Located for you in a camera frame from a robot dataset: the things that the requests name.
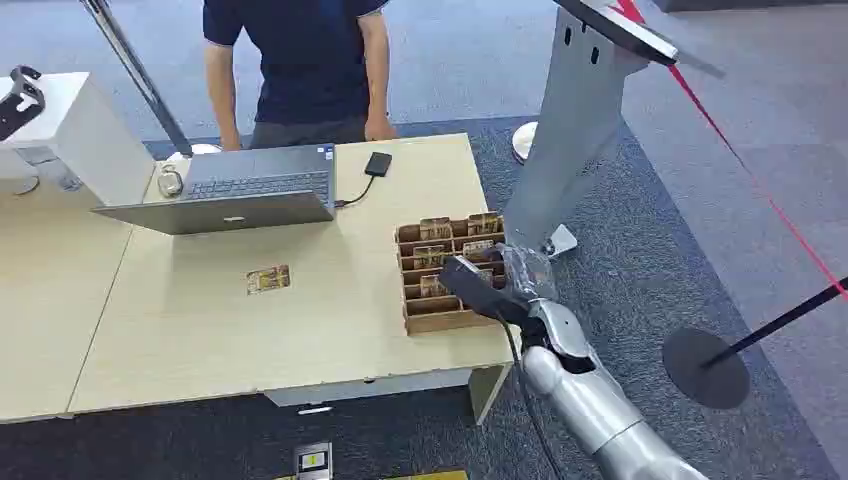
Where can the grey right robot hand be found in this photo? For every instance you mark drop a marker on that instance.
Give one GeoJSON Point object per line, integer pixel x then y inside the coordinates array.
{"type": "Point", "coordinates": [531, 272]}

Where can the person's left hand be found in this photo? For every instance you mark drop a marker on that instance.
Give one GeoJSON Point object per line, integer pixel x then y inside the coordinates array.
{"type": "Point", "coordinates": [379, 127]}

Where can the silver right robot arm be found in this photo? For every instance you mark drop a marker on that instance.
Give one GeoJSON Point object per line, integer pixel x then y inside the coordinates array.
{"type": "Point", "coordinates": [596, 404]}

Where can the black external drive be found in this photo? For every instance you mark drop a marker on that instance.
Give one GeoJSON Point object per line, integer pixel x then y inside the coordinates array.
{"type": "Point", "coordinates": [378, 164]}

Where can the person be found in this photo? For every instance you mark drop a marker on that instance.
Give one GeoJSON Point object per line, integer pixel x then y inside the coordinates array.
{"type": "Point", "coordinates": [308, 60]}

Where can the wooden card box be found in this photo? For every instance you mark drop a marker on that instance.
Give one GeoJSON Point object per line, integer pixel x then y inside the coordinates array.
{"type": "Point", "coordinates": [430, 318]}

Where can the white round floor base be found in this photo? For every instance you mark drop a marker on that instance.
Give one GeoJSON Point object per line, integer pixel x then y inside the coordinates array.
{"type": "Point", "coordinates": [523, 140]}

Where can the grey open laptop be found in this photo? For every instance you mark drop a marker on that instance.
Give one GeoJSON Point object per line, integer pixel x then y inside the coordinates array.
{"type": "Point", "coordinates": [265, 192]}

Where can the grey kiosk stand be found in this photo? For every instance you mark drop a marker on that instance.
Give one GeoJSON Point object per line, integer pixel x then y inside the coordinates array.
{"type": "Point", "coordinates": [576, 119]}

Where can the grey desk support panel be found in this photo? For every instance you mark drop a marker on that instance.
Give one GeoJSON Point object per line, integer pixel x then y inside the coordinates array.
{"type": "Point", "coordinates": [397, 387]}

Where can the white round pole base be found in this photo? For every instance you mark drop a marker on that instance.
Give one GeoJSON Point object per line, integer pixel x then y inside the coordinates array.
{"type": "Point", "coordinates": [199, 150]}

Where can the black stanchion base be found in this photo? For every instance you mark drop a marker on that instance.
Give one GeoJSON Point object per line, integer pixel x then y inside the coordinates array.
{"type": "Point", "coordinates": [705, 370]}

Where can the grey computer mouse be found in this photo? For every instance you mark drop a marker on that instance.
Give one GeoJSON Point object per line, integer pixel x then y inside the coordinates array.
{"type": "Point", "coordinates": [169, 182]}

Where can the yellow floor strip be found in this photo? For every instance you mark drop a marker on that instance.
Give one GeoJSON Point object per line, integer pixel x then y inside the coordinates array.
{"type": "Point", "coordinates": [427, 476]}

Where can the red barrier tape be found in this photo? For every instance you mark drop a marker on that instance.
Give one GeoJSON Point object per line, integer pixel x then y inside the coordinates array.
{"type": "Point", "coordinates": [729, 149]}

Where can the grey slanted pole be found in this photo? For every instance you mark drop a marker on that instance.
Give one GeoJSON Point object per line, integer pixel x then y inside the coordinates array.
{"type": "Point", "coordinates": [136, 73]}

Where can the black stanchion pole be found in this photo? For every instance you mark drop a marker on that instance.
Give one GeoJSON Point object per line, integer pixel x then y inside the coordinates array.
{"type": "Point", "coordinates": [782, 320]}

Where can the grey device with yellow label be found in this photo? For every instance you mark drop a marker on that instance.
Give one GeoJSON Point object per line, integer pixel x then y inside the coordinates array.
{"type": "Point", "coordinates": [312, 461]}

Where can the white cabinet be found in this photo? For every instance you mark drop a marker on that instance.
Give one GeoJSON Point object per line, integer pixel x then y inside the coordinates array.
{"type": "Point", "coordinates": [86, 132]}

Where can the dark wrist camera box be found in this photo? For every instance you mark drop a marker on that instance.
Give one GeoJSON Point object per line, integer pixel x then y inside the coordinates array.
{"type": "Point", "coordinates": [480, 288]}

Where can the black bracket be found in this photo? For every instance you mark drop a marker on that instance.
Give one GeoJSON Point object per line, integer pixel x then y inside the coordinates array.
{"type": "Point", "coordinates": [20, 99]}

